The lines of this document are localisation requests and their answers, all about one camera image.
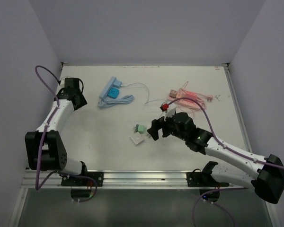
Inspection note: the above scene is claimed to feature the blue power strip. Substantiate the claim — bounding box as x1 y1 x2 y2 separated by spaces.
99 77 123 99

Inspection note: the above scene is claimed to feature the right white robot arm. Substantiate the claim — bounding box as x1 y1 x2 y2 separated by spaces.
147 113 284 204

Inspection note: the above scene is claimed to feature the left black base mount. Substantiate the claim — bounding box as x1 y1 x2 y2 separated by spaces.
61 172 104 187

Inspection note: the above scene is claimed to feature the aluminium front rail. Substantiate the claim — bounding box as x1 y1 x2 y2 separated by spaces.
21 165 254 189

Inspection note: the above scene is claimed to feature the green charger plug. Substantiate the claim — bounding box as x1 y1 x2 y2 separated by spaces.
133 124 147 134

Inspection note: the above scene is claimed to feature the pink power strip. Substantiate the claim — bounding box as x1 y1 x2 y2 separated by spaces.
167 92 204 110

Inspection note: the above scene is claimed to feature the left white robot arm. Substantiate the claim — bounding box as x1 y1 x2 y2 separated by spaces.
25 78 89 186

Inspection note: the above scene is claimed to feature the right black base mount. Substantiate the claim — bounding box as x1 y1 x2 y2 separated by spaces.
186 169 230 187

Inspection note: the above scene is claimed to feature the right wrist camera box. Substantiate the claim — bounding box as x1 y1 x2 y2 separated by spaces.
160 103 177 119

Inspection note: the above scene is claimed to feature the pink cord with plug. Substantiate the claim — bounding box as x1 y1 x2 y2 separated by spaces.
174 80 214 119

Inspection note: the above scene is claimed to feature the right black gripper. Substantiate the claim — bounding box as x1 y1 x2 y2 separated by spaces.
147 111 187 141

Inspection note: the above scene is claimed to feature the white charger plug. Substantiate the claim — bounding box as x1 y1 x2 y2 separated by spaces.
130 132 144 146

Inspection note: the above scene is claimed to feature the tan cube adapter on strip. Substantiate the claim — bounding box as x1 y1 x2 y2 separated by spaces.
169 89 178 98

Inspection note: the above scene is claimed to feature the blue round plug adapter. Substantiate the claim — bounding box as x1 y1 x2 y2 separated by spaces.
107 87 120 99

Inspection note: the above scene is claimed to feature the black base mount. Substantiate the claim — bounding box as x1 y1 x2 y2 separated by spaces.
61 172 104 187
186 169 230 187

